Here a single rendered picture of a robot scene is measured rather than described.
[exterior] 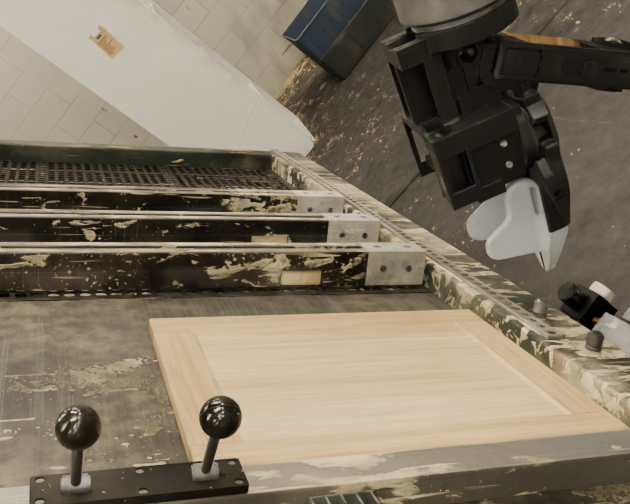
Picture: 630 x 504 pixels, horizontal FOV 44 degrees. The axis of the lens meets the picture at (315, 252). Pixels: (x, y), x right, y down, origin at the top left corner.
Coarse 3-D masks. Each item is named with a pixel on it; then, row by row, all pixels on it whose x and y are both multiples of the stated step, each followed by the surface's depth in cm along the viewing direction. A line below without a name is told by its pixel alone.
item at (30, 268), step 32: (0, 256) 128; (32, 256) 129; (64, 256) 131; (96, 256) 133; (128, 256) 134; (160, 256) 136; (192, 256) 138; (224, 256) 140; (256, 256) 142; (288, 256) 144; (320, 256) 146; (352, 256) 148; (384, 256) 150; (416, 256) 152; (0, 288) 129; (32, 288) 131; (64, 288) 132; (96, 288) 134; (128, 288) 136; (160, 288) 138
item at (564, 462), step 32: (448, 448) 86; (480, 448) 87; (512, 448) 88; (544, 448) 88; (576, 448) 89; (608, 448) 90; (256, 480) 77; (288, 480) 77; (320, 480) 78; (352, 480) 78; (384, 480) 79; (416, 480) 80; (448, 480) 82; (480, 480) 83; (512, 480) 85; (544, 480) 86; (576, 480) 88; (608, 480) 89
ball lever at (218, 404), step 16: (208, 400) 68; (224, 400) 67; (208, 416) 66; (224, 416) 66; (240, 416) 67; (208, 432) 67; (224, 432) 66; (208, 448) 71; (192, 464) 75; (208, 464) 73; (192, 480) 74
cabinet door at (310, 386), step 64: (192, 320) 121; (256, 320) 123; (320, 320) 126; (384, 320) 129; (448, 320) 132; (192, 384) 100; (256, 384) 102; (320, 384) 104; (384, 384) 106; (448, 384) 108; (512, 384) 110; (192, 448) 85; (256, 448) 86; (320, 448) 88; (384, 448) 89
